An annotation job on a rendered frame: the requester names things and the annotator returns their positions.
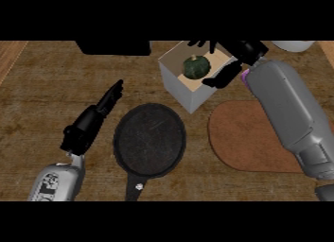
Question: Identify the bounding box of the brown wooden cutting board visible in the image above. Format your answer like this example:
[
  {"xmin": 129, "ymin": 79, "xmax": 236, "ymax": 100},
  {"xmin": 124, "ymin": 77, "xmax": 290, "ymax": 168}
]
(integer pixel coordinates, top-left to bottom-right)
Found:
[{"xmin": 207, "ymin": 99, "xmax": 334, "ymax": 174}]

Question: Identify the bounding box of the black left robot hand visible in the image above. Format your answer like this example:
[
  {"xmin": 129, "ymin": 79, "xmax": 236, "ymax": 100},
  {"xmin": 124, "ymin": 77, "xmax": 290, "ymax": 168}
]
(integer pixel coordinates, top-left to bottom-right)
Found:
[{"xmin": 59, "ymin": 78, "xmax": 126, "ymax": 157}]

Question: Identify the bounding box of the white round container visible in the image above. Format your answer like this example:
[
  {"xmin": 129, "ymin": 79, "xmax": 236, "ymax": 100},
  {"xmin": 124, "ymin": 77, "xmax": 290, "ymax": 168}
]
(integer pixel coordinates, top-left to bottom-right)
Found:
[{"xmin": 270, "ymin": 40, "xmax": 318, "ymax": 53}]

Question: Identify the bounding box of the black appliance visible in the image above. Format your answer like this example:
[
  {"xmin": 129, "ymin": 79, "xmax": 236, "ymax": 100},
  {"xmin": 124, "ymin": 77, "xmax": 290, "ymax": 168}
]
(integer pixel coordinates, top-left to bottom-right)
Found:
[{"xmin": 74, "ymin": 40, "xmax": 152, "ymax": 57}]

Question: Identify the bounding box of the dark green squash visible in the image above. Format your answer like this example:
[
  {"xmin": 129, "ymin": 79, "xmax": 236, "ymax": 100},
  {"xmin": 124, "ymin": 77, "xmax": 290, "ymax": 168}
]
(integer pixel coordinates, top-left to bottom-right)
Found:
[{"xmin": 182, "ymin": 54, "xmax": 213, "ymax": 80}]

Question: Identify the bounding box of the black cast iron pan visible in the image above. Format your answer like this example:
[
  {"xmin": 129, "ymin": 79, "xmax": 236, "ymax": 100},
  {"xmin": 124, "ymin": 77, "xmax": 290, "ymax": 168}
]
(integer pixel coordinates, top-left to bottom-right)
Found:
[{"xmin": 112, "ymin": 102, "xmax": 189, "ymax": 202}]

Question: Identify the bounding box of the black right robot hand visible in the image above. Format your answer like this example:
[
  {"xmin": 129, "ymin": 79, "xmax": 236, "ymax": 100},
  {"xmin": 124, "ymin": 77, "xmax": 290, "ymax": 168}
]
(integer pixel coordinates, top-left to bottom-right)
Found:
[{"xmin": 188, "ymin": 40, "xmax": 270, "ymax": 90}]

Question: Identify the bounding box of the cardboard box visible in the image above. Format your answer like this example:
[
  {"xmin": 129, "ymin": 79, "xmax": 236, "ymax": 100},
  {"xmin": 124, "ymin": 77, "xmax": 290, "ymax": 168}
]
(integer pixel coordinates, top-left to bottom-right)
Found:
[{"xmin": 157, "ymin": 41, "xmax": 239, "ymax": 115}]

